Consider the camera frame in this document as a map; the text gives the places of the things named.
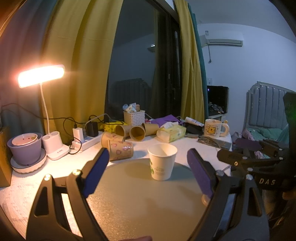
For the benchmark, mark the white air conditioner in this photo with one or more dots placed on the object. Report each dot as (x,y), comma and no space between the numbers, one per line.
(222,38)

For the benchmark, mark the white power strip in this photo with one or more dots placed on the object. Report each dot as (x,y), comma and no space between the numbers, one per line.
(81,145)

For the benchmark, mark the purple cloth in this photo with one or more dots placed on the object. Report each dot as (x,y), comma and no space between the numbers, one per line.
(163,120)

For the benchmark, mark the brown floral paper cup rear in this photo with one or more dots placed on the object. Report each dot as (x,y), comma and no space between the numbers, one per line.
(107,136)

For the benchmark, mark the white plug charger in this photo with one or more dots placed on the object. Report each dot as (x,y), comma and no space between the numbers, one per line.
(78,135)

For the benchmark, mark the cream bear mug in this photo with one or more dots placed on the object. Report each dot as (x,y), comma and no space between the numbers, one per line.
(215,128)

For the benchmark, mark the yellow curtain left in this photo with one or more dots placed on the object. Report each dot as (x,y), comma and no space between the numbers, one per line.
(81,38)

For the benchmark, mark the white green-print paper cup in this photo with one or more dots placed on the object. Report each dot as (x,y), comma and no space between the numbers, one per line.
(162,158)

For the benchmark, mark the yellow patterned bag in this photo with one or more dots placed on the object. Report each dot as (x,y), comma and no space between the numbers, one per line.
(110,127)

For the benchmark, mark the brown paper cup middle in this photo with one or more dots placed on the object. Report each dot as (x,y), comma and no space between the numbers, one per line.
(137,133)

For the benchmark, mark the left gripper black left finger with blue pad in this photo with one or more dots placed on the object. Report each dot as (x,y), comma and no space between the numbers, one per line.
(48,220)

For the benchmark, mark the cardboard box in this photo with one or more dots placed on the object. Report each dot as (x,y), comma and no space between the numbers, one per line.
(5,157)

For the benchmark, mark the black monitor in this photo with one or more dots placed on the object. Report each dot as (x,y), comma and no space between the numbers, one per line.
(217,99)

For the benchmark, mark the brown paper cup right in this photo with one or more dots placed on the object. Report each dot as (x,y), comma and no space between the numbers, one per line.
(150,128)

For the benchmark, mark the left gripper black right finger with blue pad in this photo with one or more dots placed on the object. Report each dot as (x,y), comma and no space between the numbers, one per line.
(235,210)

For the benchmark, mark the black power adapter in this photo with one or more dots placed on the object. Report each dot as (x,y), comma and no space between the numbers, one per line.
(92,129)

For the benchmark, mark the yellow curtain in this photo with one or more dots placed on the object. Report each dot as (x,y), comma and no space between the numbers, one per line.
(192,101)
(81,38)

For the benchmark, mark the brown floral paper cup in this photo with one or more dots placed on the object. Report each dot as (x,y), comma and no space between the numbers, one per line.
(119,150)
(107,136)

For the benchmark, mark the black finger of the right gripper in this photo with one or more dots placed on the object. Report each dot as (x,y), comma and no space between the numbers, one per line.
(255,154)

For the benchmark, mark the brown floral paper cup front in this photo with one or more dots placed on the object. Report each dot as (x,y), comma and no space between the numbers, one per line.
(119,150)

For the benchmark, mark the white woven basket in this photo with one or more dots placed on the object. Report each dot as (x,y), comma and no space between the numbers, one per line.
(134,119)

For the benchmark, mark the yellow tissue pack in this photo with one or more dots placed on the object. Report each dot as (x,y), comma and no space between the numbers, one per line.
(168,135)

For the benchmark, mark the brown paper cup left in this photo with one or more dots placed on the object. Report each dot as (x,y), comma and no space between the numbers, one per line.
(123,130)

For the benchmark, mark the yellow curtain right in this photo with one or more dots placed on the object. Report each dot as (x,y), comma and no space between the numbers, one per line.
(192,101)

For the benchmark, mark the purple bowl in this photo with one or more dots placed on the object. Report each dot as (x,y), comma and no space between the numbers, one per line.
(28,154)

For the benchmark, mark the grey padded headboard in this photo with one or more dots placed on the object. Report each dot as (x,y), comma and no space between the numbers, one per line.
(265,107)

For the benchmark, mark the round grey turntable mat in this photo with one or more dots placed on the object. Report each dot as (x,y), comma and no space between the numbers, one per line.
(129,203)

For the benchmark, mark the small pink dotted dish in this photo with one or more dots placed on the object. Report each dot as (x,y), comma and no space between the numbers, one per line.
(24,139)

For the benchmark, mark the white tube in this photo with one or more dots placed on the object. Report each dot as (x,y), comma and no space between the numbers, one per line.
(193,121)

